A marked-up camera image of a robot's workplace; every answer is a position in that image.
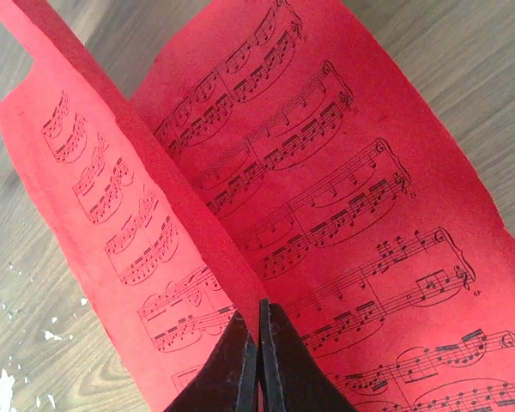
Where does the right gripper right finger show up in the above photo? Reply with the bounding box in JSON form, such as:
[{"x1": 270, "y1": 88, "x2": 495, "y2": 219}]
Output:
[{"x1": 258, "y1": 299, "x2": 355, "y2": 412}]

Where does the white debris pile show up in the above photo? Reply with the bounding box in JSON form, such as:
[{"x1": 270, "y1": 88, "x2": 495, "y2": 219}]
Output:
[{"x1": 0, "y1": 263, "x2": 100, "y2": 411}]

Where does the red sheet music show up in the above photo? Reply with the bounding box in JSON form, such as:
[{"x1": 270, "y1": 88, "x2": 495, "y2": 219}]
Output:
[
  {"x1": 0, "y1": 1, "x2": 265, "y2": 411},
  {"x1": 132, "y1": 1, "x2": 515, "y2": 411}
]

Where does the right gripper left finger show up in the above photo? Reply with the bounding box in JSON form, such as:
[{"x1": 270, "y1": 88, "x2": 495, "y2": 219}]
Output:
[{"x1": 167, "y1": 313, "x2": 258, "y2": 412}]

